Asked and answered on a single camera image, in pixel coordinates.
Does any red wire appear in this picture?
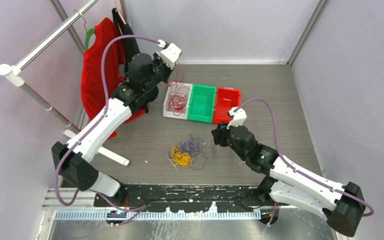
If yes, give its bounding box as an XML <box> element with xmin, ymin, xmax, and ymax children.
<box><xmin>166</xmin><ymin>86</ymin><xmax>191</xmax><ymax>117</ymax></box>
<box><xmin>166</xmin><ymin>61</ymin><xmax>186</xmax><ymax>97</ymax></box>

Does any purple wire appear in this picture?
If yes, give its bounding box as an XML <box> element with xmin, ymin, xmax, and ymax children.
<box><xmin>167</xmin><ymin>133</ymin><xmax>209</xmax><ymax>171</ymax></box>

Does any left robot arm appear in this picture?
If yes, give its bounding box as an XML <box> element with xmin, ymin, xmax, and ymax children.
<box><xmin>51</xmin><ymin>47</ymin><xmax>182</xmax><ymax>207</ymax></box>

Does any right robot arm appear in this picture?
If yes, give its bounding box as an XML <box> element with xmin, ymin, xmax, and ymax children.
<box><xmin>211</xmin><ymin>122</ymin><xmax>366</xmax><ymax>237</ymax></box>

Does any green plastic bin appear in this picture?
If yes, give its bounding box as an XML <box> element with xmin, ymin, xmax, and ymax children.
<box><xmin>187</xmin><ymin>84</ymin><xmax>217</xmax><ymax>123</ymax></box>

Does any white plastic bin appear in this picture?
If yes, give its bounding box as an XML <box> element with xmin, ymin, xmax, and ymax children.
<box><xmin>162</xmin><ymin>82</ymin><xmax>193</xmax><ymax>120</ymax></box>

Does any red plastic bin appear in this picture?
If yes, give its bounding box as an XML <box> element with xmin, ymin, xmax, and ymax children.
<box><xmin>212</xmin><ymin>87</ymin><xmax>241</xmax><ymax>124</ymax></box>

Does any black shirt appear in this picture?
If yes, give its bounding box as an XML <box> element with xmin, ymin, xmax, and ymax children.
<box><xmin>111</xmin><ymin>8</ymin><xmax>140</xmax><ymax>69</ymax></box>

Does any red shirt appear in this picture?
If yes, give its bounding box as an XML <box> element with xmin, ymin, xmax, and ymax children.
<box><xmin>80</xmin><ymin>17</ymin><xmax>147</xmax><ymax>141</ymax></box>

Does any green hanger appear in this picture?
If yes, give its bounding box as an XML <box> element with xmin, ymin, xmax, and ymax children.
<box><xmin>84</xmin><ymin>28</ymin><xmax>96</xmax><ymax>51</ymax></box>

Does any white clothes rack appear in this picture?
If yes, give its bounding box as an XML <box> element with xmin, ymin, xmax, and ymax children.
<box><xmin>0</xmin><ymin>0</ymin><xmax>169</xmax><ymax>167</ymax></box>

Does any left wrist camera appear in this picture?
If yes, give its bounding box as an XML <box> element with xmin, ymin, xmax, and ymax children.
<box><xmin>156</xmin><ymin>39</ymin><xmax>182</xmax><ymax>70</ymax></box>

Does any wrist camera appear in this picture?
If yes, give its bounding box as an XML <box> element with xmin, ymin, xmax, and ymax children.
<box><xmin>227</xmin><ymin>106</ymin><xmax>247</xmax><ymax>129</ymax></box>
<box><xmin>156</xmin><ymin>39</ymin><xmax>182</xmax><ymax>70</ymax></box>

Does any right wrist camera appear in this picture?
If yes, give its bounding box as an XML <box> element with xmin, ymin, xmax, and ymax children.
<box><xmin>227</xmin><ymin>106</ymin><xmax>247</xmax><ymax>129</ymax></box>

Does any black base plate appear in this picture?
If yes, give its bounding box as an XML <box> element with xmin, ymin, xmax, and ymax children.
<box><xmin>93</xmin><ymin>184</ymin><xmax>291</xmax><ymax>214</ymax></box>

